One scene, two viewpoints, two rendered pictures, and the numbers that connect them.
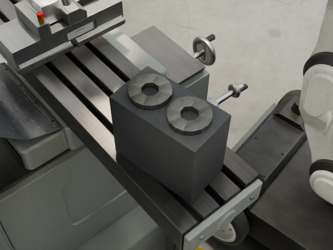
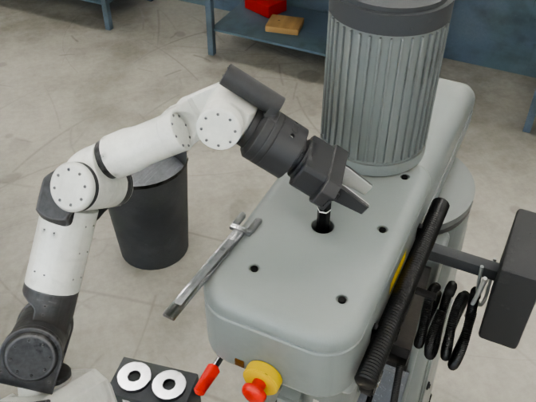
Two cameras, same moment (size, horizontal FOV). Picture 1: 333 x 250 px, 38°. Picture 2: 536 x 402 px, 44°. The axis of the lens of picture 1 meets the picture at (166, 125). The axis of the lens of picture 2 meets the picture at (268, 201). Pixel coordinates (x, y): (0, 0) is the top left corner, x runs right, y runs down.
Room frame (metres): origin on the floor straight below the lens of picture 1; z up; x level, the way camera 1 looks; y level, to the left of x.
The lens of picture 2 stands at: (1.69, -0.14, 2.64)
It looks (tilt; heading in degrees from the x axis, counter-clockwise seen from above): 41 degrees down; 156
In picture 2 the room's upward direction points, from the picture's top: straight up
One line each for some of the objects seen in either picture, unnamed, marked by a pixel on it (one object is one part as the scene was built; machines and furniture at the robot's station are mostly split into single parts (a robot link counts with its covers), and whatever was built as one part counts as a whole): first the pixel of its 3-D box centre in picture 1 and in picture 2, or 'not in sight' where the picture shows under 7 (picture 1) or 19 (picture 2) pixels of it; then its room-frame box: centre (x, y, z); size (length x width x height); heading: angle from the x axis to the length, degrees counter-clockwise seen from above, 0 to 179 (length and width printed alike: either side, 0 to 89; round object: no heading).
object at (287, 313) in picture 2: not in sight; (323, 253); (0.99, 0.28, 1.81); 0.47 x 0.26 x 0.16; 130
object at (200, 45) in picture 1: (196, 55); not in sight; (1.33, -0.11, 0.63); 0.16 x 0.12 x 0.12; 130
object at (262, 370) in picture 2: not in sight; (262, 377); (1.15, 0.10, 1.76); 0.06 x 0.02 x 0.06; 40
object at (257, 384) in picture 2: not in sight; (255, 389); (1.17, 0.08, 1.76); 0.04 x 0.03 x 0.04; 40
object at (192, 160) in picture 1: (169, 132); (155, 400); (0.65, -0.01, 1.03); 0.22 x 0.12 x 0.20; 51
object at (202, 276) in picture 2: not in sight; (213, 262); (1.01, 0.08, 1.89); 0.24 x 0.04 x 0.01; 127
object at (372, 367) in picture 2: not in sight; (405, 280); (1.09, 0.39, 1.79); 0.45 x 0.04 x 0.04; 130
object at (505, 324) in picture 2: not in sight; (519, 279); (1.06, 0.72, 1.62); 0.20 x 0.09 x 0.21; 130
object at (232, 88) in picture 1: (226, 95); not in sight; (1.24, -0.22, 0.51); 0.22 x 0.06 x 0.06; 130
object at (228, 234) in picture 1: (218, 217); not in sight; (0.74, -0.16, 0.50); 0.20 x 0.05 x 0.20; 51
